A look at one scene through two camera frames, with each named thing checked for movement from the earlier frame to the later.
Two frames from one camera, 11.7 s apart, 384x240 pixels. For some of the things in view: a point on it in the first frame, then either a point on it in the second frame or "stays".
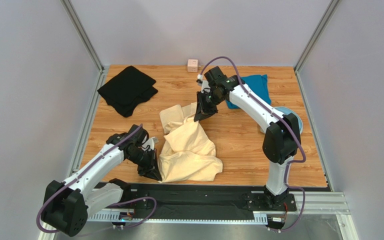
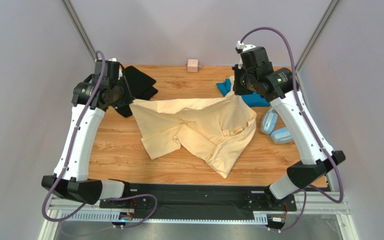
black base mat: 189,201 stays
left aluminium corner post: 76,22 stays
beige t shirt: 187,154 -> 214,129
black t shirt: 124,89 stays
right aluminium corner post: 315,35 stays
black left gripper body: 141,158 -> 122,96
